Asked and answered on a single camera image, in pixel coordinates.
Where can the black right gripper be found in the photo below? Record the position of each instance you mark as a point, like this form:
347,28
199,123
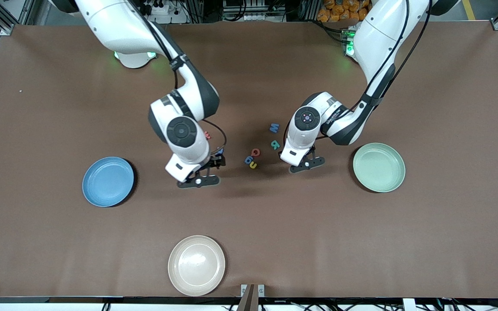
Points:
215,161

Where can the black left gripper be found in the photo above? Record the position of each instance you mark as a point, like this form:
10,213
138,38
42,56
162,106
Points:
311,150

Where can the teal capital letter R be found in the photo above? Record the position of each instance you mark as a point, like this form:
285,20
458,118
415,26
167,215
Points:
275,144

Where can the pink capital letter Q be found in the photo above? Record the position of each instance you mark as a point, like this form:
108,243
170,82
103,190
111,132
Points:
252,150

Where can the blue capital letter W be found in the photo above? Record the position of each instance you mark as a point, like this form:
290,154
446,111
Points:
274,128

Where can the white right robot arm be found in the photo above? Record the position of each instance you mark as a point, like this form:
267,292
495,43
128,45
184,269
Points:
115,26

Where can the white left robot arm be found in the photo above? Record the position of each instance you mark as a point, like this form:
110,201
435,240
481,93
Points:
383,39

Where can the blue lowercase letter g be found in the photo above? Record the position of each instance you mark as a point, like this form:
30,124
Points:
247,160

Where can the pale green plate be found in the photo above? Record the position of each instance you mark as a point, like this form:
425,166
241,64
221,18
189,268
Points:
378,167

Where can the beige plate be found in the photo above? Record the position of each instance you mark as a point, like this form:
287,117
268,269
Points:
196,265

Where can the blue plate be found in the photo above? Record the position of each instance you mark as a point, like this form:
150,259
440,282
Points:
107,181

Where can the pile of orange bags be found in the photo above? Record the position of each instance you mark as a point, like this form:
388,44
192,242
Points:
339,11

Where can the metal equipment rack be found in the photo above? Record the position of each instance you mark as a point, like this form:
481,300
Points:
253,8

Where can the white power strip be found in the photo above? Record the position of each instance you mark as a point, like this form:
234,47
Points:
156,7

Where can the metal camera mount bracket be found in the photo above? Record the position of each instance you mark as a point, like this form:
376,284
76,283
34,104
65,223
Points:
252,296

